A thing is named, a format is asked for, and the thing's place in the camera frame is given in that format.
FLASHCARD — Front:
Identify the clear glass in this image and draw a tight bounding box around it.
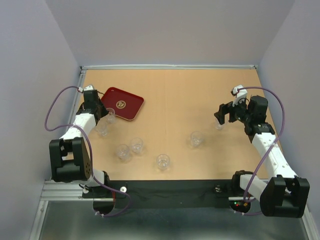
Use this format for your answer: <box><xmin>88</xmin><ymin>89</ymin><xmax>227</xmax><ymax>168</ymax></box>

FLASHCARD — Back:
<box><xmin>115</xmin><ymin>144</ymin><xmax>131</xmax><ymax>162</ymax></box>
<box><xmin>130</xmin><ymin>137</ymin><xmax>144</xmax><ymax>154</ymax></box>
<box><xmin>94</xmin><ymin>120</ymin><xmax>108</xmax><ymax>137</ymax></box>
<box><xmin>215</xmin><ymin>119</ymin><xmax>224</xmax><ymax>131</ymax></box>
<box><xmin>190</xmin><ymin>131</ymin><xmax>204</xmax><ymax>148</ymax></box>
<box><xmin>155</xmin><ymin>154</ymin><xmax>171</xmax><ymax>171</ymax></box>

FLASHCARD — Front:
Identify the aluminium rail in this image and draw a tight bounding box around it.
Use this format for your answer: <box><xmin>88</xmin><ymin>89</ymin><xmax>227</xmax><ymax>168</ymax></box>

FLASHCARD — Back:
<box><xmin>80</xmin><ymin>64</ymin><xmax>257</xmax><ymax>70</ymax></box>
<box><xmin>40</xmin><ymin>180</ymin><xmax>83</xmax><ymax>201</ymax></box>
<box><xmin>69</xmin><ymin>69</ymin><xmax>87</xmax><ymax>124</ymax></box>

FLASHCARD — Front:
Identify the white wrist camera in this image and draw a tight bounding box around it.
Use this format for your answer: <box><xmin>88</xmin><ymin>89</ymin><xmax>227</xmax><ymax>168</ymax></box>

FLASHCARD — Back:
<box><xmin>231</xmin><ymin>85</ymin><xmax>248</xmax><ymax>107</ymax></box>
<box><xmin>77</xmin><ymin>85</ymin><xmax>95</xmax><ymax>93</ymax></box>

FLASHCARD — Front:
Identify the red rectangular tray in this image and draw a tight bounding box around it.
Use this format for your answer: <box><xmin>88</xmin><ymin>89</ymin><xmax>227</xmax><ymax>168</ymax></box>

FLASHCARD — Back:
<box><xmin>101</xmin><ymin>87</ymin><xmax>145</xmax><ymax>121</ymax></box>

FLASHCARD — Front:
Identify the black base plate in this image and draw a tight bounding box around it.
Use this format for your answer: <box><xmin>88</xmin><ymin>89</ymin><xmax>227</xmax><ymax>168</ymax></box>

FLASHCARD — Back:
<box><xmin>81</xmin><ymin>179</ymin><xmax>261</xmax><ymax>210</ymax></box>

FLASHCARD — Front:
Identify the aluminium left rail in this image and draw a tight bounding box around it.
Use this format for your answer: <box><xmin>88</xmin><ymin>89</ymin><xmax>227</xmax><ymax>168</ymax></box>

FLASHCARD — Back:
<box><xmin>69</xmin><ymin>69</ymin><xmax>87</xmax><ymax>124</ymax></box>

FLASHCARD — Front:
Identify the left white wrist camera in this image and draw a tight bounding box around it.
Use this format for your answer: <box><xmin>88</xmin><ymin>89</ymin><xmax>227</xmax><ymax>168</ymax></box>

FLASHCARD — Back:
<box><xmin>77</xmin><ymin>85</ymin><xmax>95</xmax><ymax>93</ymax></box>

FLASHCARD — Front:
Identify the aluminium back rail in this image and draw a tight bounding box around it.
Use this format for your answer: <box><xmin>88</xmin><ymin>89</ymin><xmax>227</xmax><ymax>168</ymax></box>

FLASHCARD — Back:
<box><xmin>80</xmin><ymin>64</ymin><xmax>257</xmax><ymax>70</ymax></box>

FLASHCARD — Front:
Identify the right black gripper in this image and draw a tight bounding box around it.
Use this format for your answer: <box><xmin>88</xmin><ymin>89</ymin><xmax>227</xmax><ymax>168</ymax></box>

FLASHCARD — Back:
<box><xmin>213</xmin><ymin>95</ymin><xmax>252</xmax><ymax>125</ymax></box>

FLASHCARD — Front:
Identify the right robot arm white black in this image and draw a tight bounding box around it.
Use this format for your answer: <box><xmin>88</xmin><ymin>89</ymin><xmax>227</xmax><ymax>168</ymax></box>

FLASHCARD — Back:
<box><xmin>214</xmin><ymin>95</ymin><xmax>310</xmax><ymax>218</ymax></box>

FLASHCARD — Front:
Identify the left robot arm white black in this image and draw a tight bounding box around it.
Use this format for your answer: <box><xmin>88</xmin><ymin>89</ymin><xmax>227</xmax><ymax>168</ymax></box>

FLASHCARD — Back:
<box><xmin>49</xmin><ymin>85</ymin><xmax>111</xmax><ymax>197</ymax></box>

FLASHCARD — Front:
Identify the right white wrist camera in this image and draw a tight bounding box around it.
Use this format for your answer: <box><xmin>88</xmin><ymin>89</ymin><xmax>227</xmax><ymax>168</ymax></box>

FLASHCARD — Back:
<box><xmin>231</xmin><ymin>85</ymin><xmax>248</xmax><ymax>107</ymax></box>

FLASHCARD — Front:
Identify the aluminium front rail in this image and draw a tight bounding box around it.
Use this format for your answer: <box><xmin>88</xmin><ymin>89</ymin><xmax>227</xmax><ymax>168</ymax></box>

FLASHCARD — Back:
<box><xmin>40</xmin><ymin>180</ymin><xmax>83</xmax><ymax>201</ymax></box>

